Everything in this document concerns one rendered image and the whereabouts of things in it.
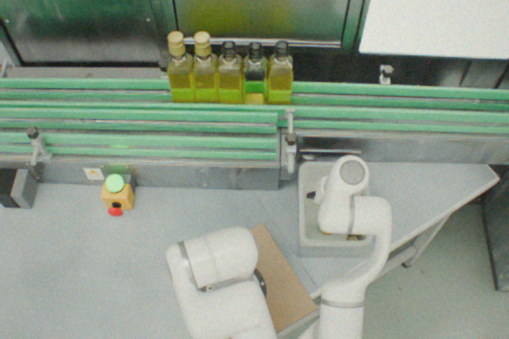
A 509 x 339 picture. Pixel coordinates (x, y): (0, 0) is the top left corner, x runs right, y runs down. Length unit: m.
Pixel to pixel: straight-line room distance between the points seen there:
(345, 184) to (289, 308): 0.38
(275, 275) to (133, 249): 0.36
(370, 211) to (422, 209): 0.45
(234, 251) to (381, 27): 0.66
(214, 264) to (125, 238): 0.45
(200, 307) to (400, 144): 0.70
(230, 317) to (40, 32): 0.90
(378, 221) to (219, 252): 0.30
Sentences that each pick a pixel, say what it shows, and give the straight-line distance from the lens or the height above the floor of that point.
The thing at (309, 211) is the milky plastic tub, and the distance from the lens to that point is 1.38.
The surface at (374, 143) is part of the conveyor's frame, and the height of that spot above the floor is 0.85.
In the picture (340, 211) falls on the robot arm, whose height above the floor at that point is 1.10.
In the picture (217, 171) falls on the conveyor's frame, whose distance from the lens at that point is 1.34.
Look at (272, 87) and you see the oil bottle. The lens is 1.26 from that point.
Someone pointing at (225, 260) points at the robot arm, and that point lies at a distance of 1.00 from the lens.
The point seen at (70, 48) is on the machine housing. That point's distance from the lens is 1.53.
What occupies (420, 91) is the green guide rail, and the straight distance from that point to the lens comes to 1.41.
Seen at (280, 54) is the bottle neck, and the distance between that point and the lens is 1.19.
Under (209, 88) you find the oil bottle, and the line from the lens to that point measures 1.27.
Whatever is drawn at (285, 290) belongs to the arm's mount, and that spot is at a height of 0.77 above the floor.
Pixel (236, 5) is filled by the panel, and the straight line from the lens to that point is 1.28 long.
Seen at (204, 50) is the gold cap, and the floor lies 1.14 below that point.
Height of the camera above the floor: 2.02
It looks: 58 degrees down
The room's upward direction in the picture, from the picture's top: straight up
